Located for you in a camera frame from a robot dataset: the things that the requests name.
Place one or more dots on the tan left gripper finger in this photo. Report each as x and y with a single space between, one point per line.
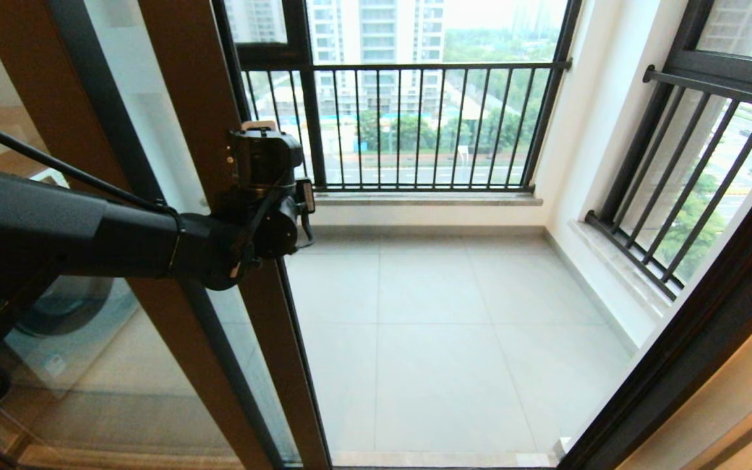
258 126

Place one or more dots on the black window guard railing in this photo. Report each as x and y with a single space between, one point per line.
624 245
448 188

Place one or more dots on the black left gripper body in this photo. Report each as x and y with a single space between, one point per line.
265 163

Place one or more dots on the white front-load washing machine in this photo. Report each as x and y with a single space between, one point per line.
89 326

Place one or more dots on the dark window frame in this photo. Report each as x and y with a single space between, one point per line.
301 39
741 68

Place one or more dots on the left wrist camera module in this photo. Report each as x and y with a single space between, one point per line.
307 196

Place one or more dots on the sliding glass door brown frame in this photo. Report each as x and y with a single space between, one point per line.
180 65

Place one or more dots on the dark brown door jamb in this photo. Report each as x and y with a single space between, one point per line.
676 372

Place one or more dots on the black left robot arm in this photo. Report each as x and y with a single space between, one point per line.
56 228

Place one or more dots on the grey stone window sill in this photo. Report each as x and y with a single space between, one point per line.
614 261
448 199

